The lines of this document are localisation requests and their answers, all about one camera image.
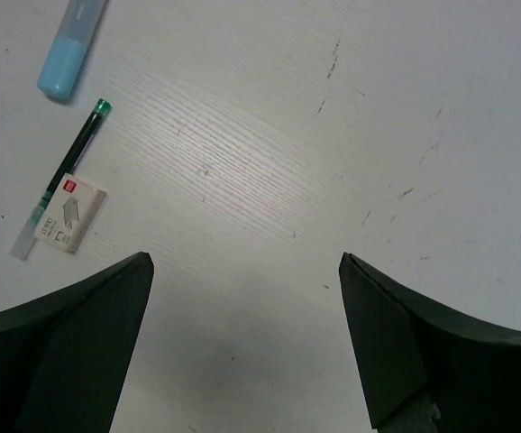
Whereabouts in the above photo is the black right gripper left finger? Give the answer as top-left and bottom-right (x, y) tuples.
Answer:
(0, 253), (154, 432)

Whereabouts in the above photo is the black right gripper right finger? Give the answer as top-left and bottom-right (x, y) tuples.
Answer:
(339, 253), (521, 432)

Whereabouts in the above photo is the green pen refill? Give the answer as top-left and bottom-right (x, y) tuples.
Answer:
(10, 98), (112, 260)

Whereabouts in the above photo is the light blue highlighter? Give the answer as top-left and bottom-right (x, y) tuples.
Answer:
(37, 0), (106, 101)

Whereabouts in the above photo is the white staples box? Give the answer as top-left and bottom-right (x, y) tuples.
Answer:
(34, 174), (106, 253)

